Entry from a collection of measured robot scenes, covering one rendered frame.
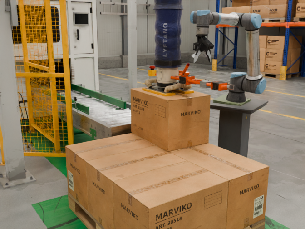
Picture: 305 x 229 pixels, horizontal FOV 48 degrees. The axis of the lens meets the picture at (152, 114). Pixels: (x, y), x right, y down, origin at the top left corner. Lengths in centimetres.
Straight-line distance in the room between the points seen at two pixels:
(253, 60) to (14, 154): 239
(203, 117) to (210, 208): 84
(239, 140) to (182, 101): 102
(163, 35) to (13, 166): 192
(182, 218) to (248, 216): 61
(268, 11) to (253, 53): 783
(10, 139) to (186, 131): 171
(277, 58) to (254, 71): 760
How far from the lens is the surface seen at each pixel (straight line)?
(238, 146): 346
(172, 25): 274
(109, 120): 352
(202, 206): 213
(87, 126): 354
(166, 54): 274
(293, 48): 1116
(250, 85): 329
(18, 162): 362
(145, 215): 192
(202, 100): 272
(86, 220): 282
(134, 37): 638
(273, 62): 1092
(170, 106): 254
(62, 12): 361
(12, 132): 351
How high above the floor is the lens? 146
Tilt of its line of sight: 14 degrees down
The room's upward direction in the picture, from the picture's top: straight up
